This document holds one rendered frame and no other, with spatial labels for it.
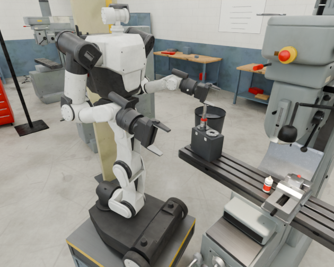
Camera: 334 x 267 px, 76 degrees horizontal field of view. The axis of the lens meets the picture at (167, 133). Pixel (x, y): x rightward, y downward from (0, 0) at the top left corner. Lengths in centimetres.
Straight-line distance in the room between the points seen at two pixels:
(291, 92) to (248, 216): 74
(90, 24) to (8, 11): 731
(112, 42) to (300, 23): 72
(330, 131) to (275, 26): 85
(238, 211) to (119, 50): 111
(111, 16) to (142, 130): 55
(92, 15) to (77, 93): 131
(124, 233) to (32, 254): 111
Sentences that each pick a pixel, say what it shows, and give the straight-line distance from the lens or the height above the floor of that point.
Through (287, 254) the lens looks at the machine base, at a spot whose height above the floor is 20.
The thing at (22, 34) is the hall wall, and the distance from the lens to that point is 949.
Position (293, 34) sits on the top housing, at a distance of 97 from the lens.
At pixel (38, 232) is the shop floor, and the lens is 267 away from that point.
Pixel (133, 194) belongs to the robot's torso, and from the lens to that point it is 148.
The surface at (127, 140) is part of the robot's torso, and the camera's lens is 121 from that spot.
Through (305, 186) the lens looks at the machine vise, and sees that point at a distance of 142.
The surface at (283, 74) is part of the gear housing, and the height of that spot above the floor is 167.
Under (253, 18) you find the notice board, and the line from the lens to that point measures 604.
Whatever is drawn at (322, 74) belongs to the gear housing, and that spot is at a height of 169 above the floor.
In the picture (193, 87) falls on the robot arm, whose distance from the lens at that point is 121.
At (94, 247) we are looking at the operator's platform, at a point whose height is 40.
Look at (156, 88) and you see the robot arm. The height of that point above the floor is 150.
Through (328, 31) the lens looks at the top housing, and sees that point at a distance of 95.
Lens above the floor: 189
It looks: 29 degrees down
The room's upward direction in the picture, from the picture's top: straight up
